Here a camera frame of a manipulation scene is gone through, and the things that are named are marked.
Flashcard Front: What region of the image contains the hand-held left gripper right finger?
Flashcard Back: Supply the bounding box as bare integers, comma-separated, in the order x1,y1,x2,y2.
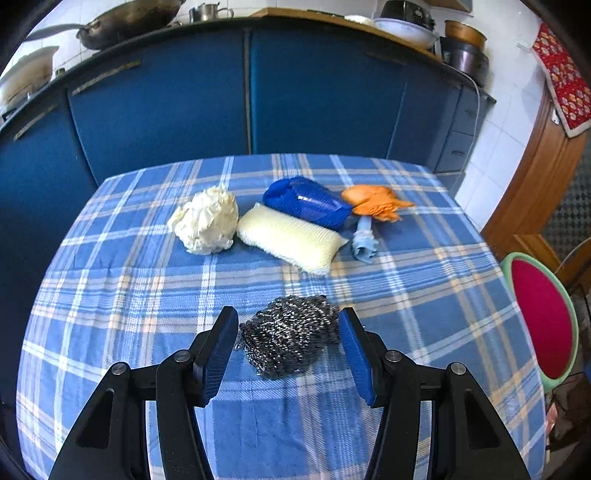
338,307,532,480

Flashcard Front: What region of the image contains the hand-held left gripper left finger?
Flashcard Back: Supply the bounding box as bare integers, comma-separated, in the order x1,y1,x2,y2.
48,305,240,480

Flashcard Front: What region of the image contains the steel wool scrubber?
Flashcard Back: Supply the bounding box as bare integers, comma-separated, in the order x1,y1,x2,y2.
235,295,342,381

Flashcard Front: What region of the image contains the light blue cloth scrap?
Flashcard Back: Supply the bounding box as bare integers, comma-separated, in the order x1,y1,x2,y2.
350,215,379,265

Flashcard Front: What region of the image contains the white paper ball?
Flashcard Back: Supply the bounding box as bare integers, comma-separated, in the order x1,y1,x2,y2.
167,184,240,256

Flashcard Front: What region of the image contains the pale yellow mesh sponge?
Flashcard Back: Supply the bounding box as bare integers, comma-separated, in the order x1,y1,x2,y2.
236,202,350,276

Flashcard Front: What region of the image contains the orange cloth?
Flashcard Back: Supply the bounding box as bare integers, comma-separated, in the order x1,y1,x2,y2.
341,184,416,223

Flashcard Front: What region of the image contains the blue mesh sponge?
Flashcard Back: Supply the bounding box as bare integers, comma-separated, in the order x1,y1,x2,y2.
262,176,354,230

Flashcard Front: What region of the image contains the red bin with green rim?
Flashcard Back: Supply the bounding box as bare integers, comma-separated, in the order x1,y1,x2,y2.
500,252,580,394

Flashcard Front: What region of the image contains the blue plaid tablecloth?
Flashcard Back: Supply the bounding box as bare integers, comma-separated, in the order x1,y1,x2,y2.
16,154,548,480

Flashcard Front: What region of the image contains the wooden door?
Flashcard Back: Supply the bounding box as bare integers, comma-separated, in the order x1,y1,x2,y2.
480,83,591,287

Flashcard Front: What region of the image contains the blue kitchen base cabinet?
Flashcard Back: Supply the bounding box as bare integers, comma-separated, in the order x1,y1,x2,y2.
0,18,497,407

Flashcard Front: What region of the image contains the dark rice cooker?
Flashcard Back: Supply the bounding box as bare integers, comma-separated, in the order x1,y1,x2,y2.
438,36,490,88

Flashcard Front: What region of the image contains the white bowl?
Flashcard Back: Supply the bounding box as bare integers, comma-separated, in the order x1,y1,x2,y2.
373,17,439,49

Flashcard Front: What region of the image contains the brown inner cooking pot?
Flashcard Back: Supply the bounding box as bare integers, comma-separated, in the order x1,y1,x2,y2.
444,19,488,51

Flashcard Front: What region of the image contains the metal kettle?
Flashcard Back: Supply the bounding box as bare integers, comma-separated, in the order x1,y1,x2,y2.
188,2,235,23

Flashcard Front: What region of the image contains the red floral quilted cloth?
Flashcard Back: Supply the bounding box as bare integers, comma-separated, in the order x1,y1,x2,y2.
531,22,591,138

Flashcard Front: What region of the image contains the metal wok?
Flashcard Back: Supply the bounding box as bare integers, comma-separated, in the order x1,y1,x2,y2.
25,0,188,51

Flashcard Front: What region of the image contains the black air fryer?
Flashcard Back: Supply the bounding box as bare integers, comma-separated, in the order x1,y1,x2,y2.
379,0,437,33

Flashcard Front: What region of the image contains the white power cable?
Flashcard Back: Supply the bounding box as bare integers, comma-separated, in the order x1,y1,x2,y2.
455,69,482,174

